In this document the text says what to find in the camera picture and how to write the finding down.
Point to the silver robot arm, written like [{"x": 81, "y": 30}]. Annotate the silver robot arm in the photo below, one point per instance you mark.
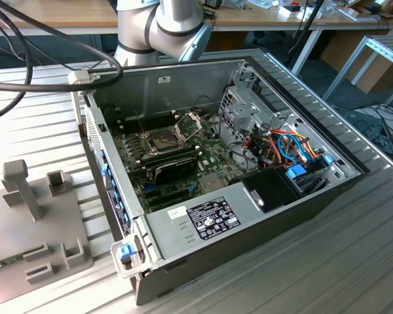
[{"x": 170, "y": 19}]

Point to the green motherboard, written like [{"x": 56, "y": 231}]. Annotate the green motherboard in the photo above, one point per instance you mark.
[{"x": 216, "y": 153}]

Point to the black graphics card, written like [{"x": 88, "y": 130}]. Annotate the black graphics card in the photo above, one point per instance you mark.
[{"x": 177, "y": 170}]

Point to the black RAM slot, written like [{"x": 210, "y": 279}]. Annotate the black RAM slot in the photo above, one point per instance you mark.
[
  {"x": 150, "y": 117},
  {"x": 154, "y": 124},
  {"x": 170, "y": 152},
  {"x": 170, "y": 158}
]

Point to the silver chipset heatsink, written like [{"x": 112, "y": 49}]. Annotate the silver chipset heatsink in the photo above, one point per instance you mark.
[{"x": 211, "y": 183}]

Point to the black expansion slot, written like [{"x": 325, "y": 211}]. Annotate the black expansion slot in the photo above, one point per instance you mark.
[
  {"x": 165, "y": 195},
  {"x": 165, "y": 203}
]

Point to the metal disk bay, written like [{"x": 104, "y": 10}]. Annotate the metal disk bay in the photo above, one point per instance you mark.
[{"x": 245, "y": 111}]

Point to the grey power supply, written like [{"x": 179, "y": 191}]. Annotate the grey power supply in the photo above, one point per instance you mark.
[{"x": 170, "y": 235}]

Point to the blue disk carrier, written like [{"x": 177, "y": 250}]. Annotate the blue disk carrier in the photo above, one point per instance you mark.
[{"x": 296, "y": 171}]

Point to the black open PC case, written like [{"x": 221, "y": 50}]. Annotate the black open PC case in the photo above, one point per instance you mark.
[{"x": 232, "y": 261}]

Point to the blue case latch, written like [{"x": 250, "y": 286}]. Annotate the blue case latch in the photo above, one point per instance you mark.
[{"x": 126, "y": 252}]

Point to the black tripod pole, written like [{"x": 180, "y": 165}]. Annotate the black tripod pole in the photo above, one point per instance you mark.
[{"x": 306, "y": 31}]

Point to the grey parts rack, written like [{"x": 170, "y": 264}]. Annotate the grey parts rack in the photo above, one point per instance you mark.
[{"x": 36, "y": 235}]

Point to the wooden desk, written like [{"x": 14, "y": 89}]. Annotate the wooden desk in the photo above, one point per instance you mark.
[
  {"x": 334, "y": 21},
  {"x": 85, "y": 13}
]

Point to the black floor stand base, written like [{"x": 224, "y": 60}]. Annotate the black floor stand base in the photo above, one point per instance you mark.
[{"x": 380, "y": 131}]

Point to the green RAM stick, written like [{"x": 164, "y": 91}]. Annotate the green RAM stick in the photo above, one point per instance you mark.
[{"x": 14, "y": 259}]

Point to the aluminium profile frame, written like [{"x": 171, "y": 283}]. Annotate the aluminium profile frame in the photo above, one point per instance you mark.
[{"x": 386, "y": 49}]

